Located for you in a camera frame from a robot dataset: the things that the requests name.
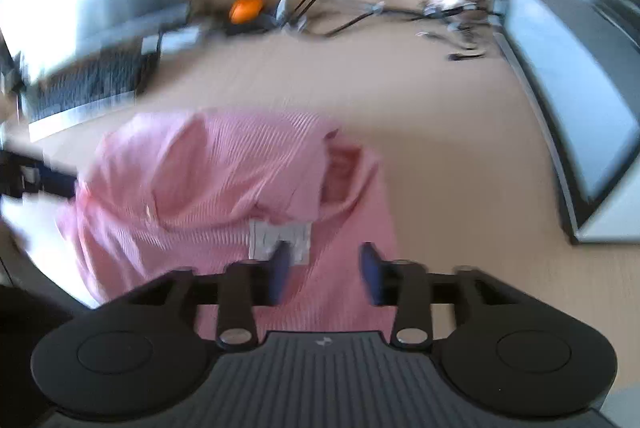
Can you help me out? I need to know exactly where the orange pumpkin toy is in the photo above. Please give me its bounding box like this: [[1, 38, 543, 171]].
[[229, 0, 266, 24]]

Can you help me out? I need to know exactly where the right computer monitor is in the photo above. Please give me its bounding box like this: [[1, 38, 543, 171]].
[[500, 0, 639, 244]]

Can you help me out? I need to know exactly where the black power adapter box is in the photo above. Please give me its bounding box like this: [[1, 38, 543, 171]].
[[217, 10, 279, 36]]

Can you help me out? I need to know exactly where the black keyboard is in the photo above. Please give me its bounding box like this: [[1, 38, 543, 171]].
[[23, 48, 160, 142]]

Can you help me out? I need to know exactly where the pink striped garment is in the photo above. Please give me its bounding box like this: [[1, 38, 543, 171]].
[[58, 109, 397, 333]]

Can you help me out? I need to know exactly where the black cable bundle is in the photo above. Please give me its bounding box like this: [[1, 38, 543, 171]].
[[271, 0, 507, 63]]

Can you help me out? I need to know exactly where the white power strip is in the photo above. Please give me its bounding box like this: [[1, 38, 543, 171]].
[[141, 24, 205, 55]]

